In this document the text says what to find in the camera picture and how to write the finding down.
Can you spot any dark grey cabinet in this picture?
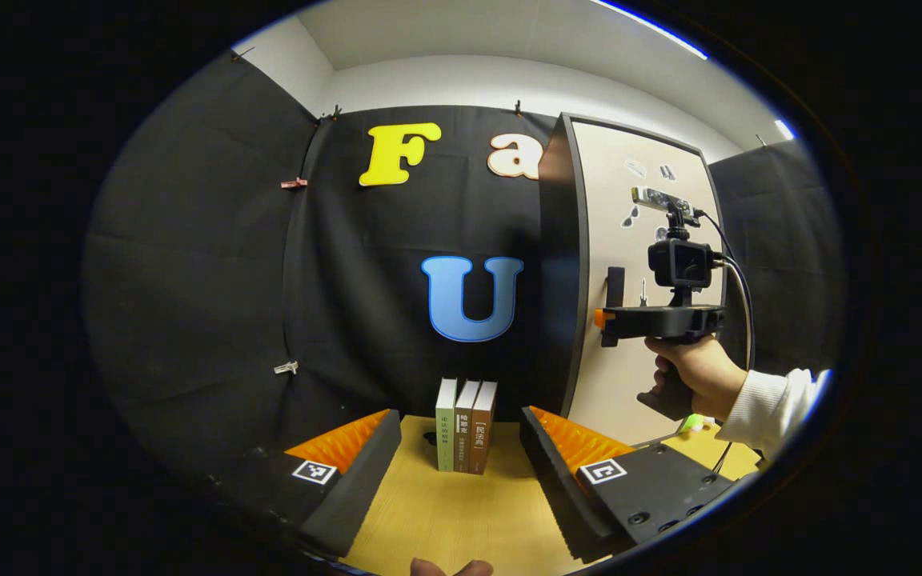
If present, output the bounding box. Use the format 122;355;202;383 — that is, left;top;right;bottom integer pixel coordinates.
539;112;728;449

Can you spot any grey-brown book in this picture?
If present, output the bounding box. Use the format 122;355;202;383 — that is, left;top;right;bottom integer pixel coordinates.
453;380;483;474

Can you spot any green book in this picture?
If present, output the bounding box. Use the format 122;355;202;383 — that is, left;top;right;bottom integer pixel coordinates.
435;378;459;473

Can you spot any black backdrop cloth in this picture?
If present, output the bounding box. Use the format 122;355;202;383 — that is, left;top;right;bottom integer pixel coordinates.
81;50;846;481

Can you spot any grey cable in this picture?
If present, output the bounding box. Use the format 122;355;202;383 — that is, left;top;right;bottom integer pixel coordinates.
713;258;752;370

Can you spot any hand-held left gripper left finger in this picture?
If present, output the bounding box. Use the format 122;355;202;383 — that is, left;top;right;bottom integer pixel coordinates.
213;408;403;559

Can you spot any black cable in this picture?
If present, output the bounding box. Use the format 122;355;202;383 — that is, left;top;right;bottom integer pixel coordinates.
697;210;756;370

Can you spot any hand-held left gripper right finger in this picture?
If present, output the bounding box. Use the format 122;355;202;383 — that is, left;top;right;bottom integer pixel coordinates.
519;405;738;565

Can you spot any brown book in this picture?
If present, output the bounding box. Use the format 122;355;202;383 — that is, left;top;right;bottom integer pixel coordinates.
469;382;499;476

